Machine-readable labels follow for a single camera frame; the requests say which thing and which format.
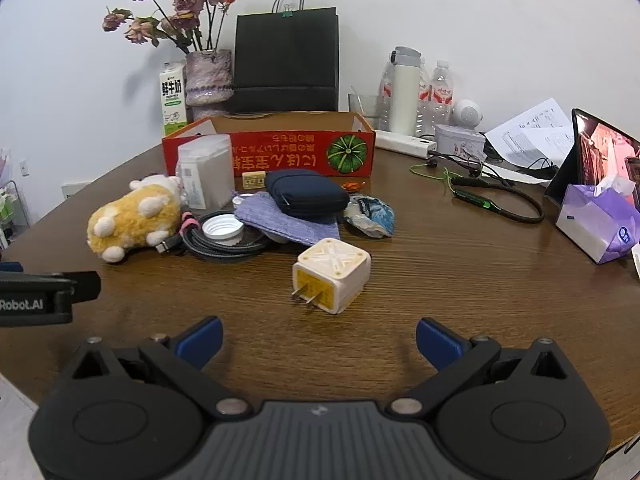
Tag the white wall socket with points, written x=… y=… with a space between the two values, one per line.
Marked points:
x=75 y=191

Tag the purple fuzzy vase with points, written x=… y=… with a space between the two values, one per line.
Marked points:
x=209 y=77

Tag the black neckband earphones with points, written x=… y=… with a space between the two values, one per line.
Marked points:
x=475 y=199

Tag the white screw lid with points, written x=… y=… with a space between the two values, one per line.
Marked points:
x=222 y=226

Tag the small orange wrapper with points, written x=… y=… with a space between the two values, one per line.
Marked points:
x=354 y=187

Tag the pale printed tin box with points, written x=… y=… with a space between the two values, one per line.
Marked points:
x=459 y=144

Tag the crumpled blue snack packet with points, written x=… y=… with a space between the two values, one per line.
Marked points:
x=372 y=215

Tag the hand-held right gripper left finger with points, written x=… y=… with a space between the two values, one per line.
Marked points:
x=201 y=342

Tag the white bottle with grey lid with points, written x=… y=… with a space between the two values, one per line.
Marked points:
x=404 y=95

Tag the translucent plastic box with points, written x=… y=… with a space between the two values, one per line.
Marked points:
x=207 y=170

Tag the black tablet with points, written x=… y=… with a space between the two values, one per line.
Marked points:
x=600 y=155

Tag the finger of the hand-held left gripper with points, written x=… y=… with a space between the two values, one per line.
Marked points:
x=86 y=286

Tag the navy zipper pouch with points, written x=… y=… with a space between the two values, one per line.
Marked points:
x=305 y=192

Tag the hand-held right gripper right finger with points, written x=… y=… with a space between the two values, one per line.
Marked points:
x=439 y=342

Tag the printed white papers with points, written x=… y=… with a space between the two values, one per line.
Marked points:
x=535 y=132

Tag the white and yellow charger plug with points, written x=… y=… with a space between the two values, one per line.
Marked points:
x=340 y=270

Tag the clear drinking glass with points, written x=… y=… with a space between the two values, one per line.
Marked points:
x=364 y=110

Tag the white wall outlet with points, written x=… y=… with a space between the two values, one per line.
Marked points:
x=23 y=167

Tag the yellow and white plush toy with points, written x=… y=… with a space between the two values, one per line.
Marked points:
x=135 y=220

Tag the red cardboard box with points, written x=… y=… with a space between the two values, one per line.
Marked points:
x=280 y=155

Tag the white power strip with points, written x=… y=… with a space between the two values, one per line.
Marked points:
x=400 y=143

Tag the dried rose bouquet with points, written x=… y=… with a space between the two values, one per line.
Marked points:
x=185 y=10

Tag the small yellow box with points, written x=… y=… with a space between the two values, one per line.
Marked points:
x=253 y=180

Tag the green and white milk carton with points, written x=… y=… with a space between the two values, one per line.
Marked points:
x=173 y=100

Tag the brown wooden desk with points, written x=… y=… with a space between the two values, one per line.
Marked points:
x=450 y=280

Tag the white round figurine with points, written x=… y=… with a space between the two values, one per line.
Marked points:
x=468 y=114

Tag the purple tissue pack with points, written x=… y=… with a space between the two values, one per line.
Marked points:
x=595 y=225

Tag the wrapped flower bunch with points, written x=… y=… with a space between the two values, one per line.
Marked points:
x=5 y=195

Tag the black paper bag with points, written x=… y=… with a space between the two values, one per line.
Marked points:
x=285 y=60

